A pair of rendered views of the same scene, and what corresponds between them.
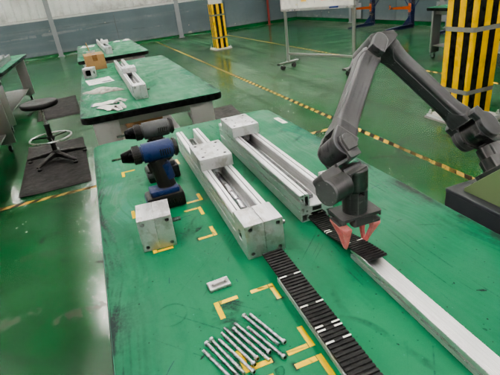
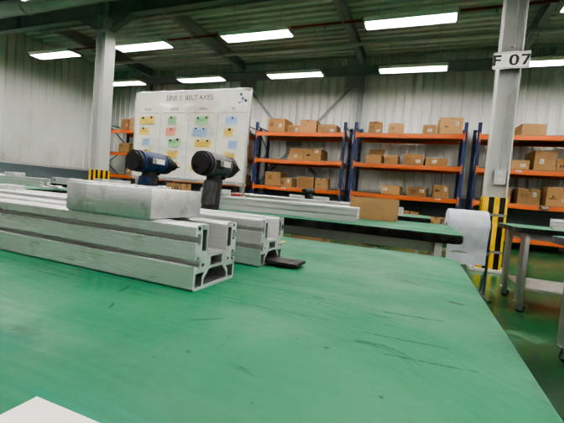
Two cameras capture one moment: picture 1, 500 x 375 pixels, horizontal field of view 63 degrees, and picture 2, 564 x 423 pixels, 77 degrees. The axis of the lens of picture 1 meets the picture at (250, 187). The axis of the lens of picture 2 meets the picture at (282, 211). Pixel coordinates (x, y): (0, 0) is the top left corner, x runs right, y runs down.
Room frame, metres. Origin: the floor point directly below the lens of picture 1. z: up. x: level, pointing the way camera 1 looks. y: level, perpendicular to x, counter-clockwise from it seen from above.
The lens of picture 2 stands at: (2.12, -0.27, 0.91)
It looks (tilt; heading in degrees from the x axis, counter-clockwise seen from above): 3 degrees down; 129
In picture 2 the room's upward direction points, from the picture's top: 5 degrees clockwise
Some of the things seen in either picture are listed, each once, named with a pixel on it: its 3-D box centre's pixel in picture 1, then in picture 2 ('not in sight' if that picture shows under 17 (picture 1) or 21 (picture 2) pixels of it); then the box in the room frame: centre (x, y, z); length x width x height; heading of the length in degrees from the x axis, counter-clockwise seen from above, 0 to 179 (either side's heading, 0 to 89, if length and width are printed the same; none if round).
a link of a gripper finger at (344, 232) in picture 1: (350, 230); not in sight; (0.80, -0.22, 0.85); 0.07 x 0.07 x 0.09; 17
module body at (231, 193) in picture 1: (213, 171); (114, 218); (1.31, 0.12, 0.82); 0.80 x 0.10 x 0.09; 17
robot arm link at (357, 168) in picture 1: (353, 178); not in sight; (0.80, -0.23, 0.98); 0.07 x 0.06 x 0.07; 127
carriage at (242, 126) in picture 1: (239, 128); (135, 208); (1.61, 0.01, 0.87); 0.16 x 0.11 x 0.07; 17
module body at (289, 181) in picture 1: (263, 158); (28, 222); (1.37, -0.06, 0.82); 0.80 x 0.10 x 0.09; 17
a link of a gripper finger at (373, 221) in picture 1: (359, 227); not in sight; (0.81, -0.24, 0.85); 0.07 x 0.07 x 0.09; 17
